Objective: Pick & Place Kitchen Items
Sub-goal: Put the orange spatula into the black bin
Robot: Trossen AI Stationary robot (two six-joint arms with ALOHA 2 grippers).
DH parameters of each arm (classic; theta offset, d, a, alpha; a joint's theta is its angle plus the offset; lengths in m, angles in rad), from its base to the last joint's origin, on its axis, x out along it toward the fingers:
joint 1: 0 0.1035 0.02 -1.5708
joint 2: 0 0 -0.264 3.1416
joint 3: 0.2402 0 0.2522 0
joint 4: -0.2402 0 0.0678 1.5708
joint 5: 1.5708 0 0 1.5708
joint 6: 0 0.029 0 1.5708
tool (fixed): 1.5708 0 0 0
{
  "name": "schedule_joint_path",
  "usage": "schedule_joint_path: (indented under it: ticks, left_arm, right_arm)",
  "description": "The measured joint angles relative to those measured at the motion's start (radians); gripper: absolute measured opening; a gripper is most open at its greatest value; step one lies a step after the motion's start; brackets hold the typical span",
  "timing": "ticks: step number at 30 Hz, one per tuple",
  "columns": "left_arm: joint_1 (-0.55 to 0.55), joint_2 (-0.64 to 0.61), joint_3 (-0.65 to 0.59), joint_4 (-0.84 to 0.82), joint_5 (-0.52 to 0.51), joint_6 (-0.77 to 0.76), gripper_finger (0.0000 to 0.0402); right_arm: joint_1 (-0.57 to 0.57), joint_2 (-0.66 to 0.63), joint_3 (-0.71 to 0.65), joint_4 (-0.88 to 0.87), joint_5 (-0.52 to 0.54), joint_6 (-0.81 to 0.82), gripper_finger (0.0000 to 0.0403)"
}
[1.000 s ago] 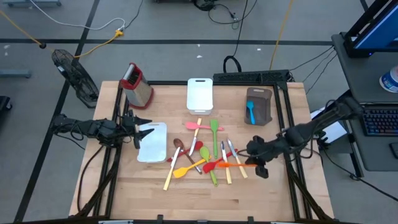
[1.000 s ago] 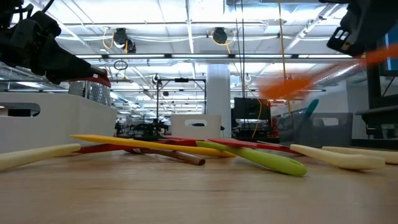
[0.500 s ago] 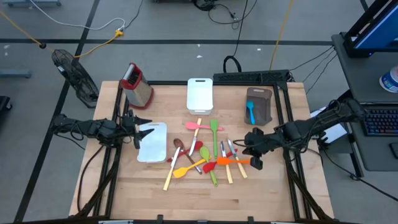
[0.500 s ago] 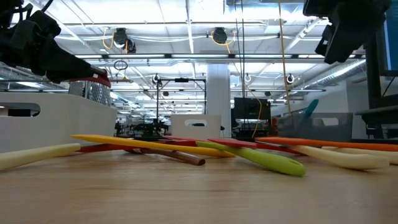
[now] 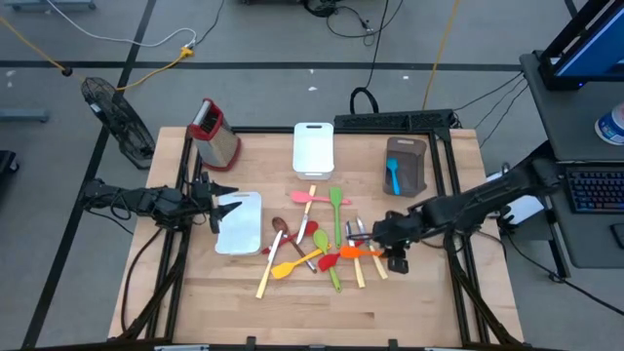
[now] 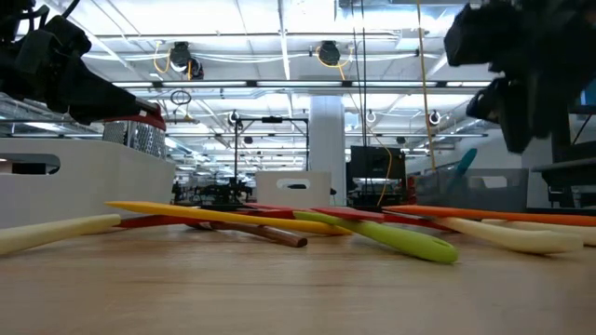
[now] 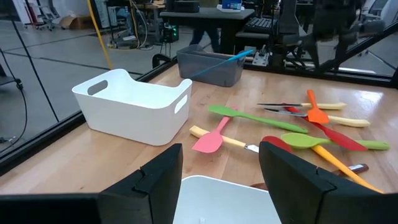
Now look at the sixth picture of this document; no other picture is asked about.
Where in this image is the black computer monitor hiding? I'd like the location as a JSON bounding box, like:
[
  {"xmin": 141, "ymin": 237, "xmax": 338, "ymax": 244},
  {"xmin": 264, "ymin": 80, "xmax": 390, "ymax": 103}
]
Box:
[{"xmin": 579, "ymin": 78, "xmax": 596, "ymax": 113}]

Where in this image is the red silicone spoon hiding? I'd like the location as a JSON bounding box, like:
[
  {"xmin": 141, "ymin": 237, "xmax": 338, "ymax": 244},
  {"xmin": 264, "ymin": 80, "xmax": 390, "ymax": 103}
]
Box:
[{"xmin": 114, "ymin": 216, "xmax": 213, "ymax": 231}]

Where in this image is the orange silicone spatula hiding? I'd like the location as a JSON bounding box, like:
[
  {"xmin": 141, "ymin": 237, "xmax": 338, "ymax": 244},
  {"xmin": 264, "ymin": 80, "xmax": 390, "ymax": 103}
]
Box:
[{"xmin": 382, "ymin": 205, "xmax": 596, "ymax": 228}]

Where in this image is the cream-handled fork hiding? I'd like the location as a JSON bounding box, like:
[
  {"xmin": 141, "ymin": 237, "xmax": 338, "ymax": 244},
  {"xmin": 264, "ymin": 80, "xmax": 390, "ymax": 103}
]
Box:
[{"xmin": 481, "ymin": 218, "xmax": 596, "ymax": 247}]

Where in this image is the grey translucent plastic bin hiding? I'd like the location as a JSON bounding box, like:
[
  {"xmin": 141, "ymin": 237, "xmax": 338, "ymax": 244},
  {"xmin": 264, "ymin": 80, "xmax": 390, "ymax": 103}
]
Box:
[{"xmin": 413, "ymin": 167, "xmax": 530, "ymax": 214}]

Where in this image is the cream-handled table knife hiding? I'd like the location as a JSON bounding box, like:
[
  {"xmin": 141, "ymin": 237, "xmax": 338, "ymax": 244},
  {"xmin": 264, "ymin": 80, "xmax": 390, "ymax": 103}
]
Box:
[
  {"xmin": 437, "ymin": 216, "xmax": 584, "ymax": 255},
  {"xmin": 0, "ymin": 213, "xmax": 121, "ymax": 257}
]

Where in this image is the teal silicone spatula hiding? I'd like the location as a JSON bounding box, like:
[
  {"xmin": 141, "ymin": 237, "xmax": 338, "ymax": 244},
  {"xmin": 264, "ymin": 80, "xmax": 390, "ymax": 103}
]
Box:
[{"xmin": 447, "ymin": 147, "xmax": 479, "ymax": 193}]

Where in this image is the grey computer desk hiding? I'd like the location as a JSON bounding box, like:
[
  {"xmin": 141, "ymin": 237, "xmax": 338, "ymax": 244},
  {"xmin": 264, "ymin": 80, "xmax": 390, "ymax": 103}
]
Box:
[{"xmin": 532, "ymin": 157, "xmax": 596, "ymax": 208}]

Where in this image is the metal box grater red trim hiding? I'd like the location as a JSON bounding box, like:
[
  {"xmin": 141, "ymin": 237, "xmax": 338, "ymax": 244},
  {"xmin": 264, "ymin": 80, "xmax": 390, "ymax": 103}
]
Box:
[{"xmin": 102, "ymin": 114, "xmax": 168, "ymax": 159}]

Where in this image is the red silicone spatula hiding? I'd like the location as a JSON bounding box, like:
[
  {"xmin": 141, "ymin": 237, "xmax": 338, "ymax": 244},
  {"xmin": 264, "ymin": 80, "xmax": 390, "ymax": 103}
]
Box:
[{"xmin": 244, "ymin": 203, "xmax": 451, "ymax": 232}]

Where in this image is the white plastic handled bin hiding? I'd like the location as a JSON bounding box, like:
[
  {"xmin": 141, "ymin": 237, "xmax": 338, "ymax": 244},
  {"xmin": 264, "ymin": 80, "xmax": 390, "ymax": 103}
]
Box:
[
  {"xmin": 0, "ymin": 138, "xmax": 176, "ymax": 229},
  {"xmin": 255, "ymin": 170, "xmax": 332, "ymax": 208}
]

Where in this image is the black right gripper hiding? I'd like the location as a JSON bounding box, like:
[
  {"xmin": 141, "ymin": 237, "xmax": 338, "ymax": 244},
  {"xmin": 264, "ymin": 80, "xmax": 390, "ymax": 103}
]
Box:
[{"xmin": 444, "ymin": 0, "xmax": 572, "ymax": 154}]

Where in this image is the black ceiling cable reel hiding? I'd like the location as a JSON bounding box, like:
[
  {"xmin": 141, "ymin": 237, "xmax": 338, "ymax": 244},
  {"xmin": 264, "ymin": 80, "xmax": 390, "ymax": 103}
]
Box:
[
  {"xmin": 318, "ymin": 40, "xmax": 343, "ymax": 67},
  {"xmin": 168, "ymin": 41, "xmax": 205, "ymax": 81}
]

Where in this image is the green silicone spoon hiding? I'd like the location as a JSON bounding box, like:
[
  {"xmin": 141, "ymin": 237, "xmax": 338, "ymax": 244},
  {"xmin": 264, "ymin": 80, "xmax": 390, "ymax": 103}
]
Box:
[{"xmin": 293, "ymin": 209, "xmax": 459, "ymax": 264}]

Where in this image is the yellow silicone spoon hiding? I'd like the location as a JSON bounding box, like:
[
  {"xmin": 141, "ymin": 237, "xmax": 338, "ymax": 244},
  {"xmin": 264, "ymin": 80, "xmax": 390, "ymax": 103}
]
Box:
[{"xmin": 105, "ymin": 201, "xmax": 351, "ymax": 236}]

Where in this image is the black equipment cart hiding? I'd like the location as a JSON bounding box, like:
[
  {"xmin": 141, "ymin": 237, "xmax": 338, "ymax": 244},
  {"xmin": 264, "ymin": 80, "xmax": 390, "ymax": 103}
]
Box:
[{"xmin": 346, "ymin": 145, "xmax": 407, "ymax": 208}]

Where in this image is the brown wooden spoon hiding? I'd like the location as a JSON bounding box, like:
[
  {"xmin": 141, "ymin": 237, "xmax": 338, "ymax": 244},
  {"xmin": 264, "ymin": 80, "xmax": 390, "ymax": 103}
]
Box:
[{"xmin": 185, "ymin": 221, "xmax": 308, "ymax": 248}]

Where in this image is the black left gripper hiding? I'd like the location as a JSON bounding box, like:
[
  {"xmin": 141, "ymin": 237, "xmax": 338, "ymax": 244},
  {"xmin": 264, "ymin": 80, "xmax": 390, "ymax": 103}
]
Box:
[{"xmin": 0, "ymin": 16, "xmax": 162, "ymax": 126}]

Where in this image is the white building column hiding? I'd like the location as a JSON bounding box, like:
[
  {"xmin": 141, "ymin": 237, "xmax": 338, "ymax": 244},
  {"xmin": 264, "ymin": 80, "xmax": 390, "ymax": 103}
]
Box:
[{"xmin": 309, "ymin": 95, "xmax": 347, "ymax": 206}]

